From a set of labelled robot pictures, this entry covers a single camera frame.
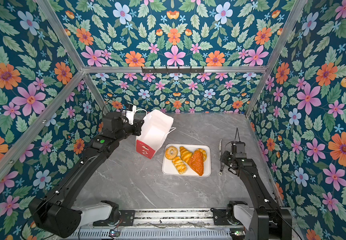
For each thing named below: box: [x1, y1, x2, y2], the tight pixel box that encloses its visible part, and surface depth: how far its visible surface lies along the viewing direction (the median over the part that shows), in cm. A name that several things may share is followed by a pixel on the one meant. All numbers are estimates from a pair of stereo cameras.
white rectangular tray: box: [162, 143, 212, 177], surface depth 93 cm
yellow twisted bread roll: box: [172, 156, 188, 175], surface depth 90 cm
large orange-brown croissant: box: [188, 150, 204, 176], surface depth 88 cm
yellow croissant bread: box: [179, 146, 193, 164], surface depth 94 cm
